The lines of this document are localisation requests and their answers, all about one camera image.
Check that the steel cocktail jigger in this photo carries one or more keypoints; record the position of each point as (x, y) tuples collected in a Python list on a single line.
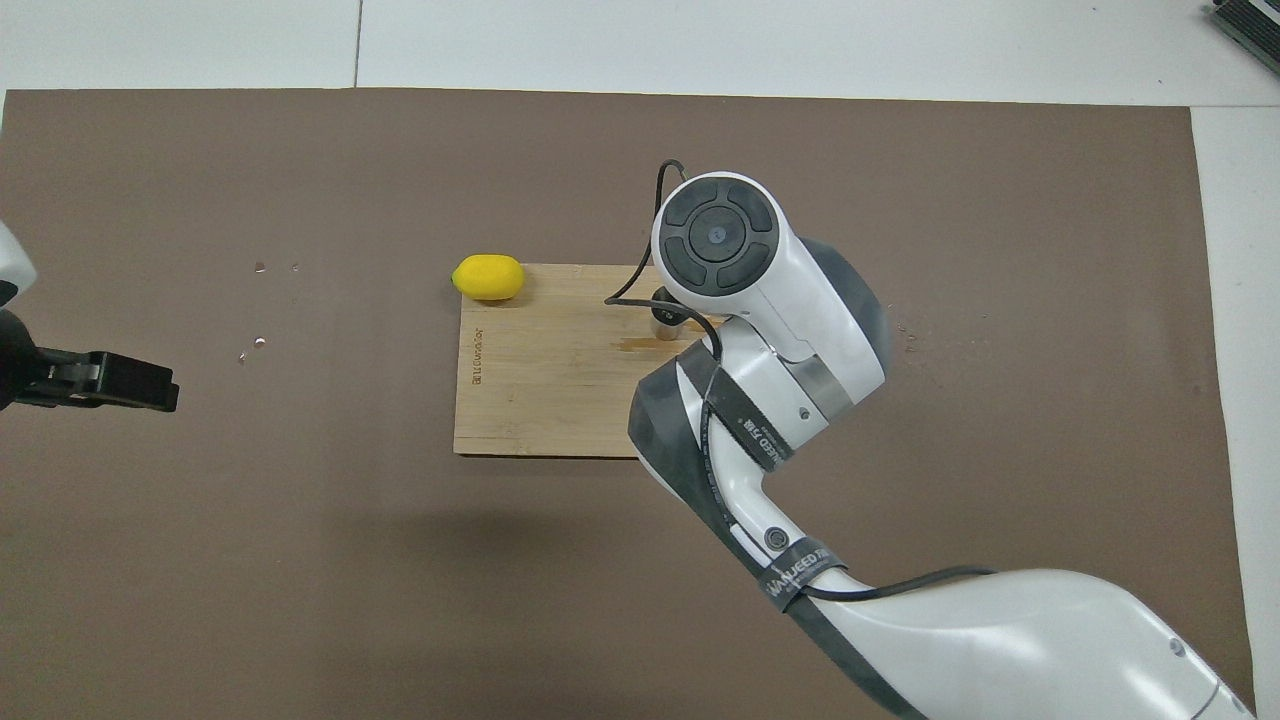
[(665, 322)]

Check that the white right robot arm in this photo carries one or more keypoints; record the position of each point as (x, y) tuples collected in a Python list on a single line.
[(760, 300)]

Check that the brown table mat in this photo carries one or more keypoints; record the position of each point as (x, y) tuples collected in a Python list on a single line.
[(300, 580)]

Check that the wooden cutting board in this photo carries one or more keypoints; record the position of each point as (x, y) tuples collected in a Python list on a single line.
[(540, 380)]

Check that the yellow lemon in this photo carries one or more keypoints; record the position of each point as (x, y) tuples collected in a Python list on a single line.
[(488, 277)]

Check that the gray ridged device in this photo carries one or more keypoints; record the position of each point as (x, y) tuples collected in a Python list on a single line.
[(1250, 25)]

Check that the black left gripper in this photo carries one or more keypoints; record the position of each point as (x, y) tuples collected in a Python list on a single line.
[(18, 360)]

